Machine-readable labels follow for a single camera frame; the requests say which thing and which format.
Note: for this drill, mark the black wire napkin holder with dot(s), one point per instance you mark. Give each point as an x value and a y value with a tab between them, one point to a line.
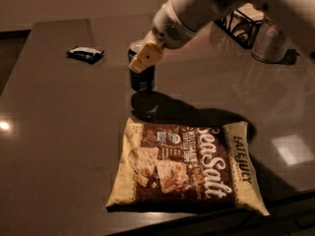
242	25

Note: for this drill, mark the metal cup with packets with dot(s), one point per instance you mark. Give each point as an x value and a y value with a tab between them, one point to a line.
271	44

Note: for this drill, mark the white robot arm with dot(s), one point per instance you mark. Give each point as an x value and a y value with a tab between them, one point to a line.
296	18

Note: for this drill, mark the dark blue pepsi can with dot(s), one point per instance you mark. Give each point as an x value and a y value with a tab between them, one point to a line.
140	82

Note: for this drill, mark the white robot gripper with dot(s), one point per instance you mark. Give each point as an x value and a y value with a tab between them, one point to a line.
171	29

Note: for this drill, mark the brown sea salt chip bag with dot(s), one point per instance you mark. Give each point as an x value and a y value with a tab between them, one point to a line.
182	168

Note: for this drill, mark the small dark blue snack packet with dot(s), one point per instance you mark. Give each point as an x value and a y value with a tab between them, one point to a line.
86	54

